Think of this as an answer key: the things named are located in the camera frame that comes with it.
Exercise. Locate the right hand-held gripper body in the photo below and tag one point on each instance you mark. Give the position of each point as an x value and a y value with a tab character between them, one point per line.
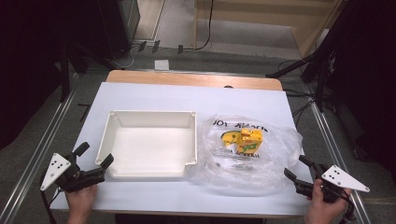
341	181

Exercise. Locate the black tape strip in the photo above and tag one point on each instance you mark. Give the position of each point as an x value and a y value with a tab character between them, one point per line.
180	48
142	46
156	46

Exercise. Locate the white plastic bin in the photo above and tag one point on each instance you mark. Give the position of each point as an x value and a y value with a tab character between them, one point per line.
152	149

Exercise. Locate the light wooden shelf unit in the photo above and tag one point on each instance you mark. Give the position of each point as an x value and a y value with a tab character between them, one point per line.
308	31

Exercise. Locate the clear plastic bag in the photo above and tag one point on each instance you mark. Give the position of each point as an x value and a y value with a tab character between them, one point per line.
274	155

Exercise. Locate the yellow drink carton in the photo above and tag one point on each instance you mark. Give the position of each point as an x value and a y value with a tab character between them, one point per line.
250	141

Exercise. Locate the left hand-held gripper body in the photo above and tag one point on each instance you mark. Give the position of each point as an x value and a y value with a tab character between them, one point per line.
79	179

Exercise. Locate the white table mat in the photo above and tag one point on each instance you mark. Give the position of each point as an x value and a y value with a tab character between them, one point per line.
174	98

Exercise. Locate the white paper sheet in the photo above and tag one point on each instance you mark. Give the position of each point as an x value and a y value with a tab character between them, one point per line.
162	64

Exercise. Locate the wooden table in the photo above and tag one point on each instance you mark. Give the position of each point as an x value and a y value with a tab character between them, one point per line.
193	78

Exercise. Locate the dark cabinet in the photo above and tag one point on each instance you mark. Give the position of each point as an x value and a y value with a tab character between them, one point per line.
115	25

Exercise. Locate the black tripod stand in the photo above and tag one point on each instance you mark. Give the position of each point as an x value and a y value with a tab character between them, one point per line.
319	81

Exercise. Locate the metal floor rail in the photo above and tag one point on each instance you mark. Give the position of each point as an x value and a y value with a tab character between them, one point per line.
330	140
46	140

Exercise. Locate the person's left hand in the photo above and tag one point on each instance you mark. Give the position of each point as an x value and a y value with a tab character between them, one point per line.
80	203

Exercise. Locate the person's right hand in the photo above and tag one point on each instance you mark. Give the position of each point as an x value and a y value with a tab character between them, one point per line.
322	213

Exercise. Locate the black metal stand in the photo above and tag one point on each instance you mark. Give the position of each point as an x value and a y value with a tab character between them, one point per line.
64	77

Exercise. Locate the dark curtain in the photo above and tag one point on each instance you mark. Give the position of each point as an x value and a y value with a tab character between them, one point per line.
370	77
25	62

